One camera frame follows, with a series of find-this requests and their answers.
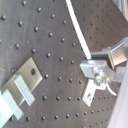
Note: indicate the metal cable clip bracket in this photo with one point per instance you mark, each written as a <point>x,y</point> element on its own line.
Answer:
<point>98,74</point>

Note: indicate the white rounded robot part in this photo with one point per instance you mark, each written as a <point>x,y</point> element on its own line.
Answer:
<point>119,117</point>

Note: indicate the metal L-bracket fixture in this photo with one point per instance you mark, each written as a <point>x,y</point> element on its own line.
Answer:
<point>18,89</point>

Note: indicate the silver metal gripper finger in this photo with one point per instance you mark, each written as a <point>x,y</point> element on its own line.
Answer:
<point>114,56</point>

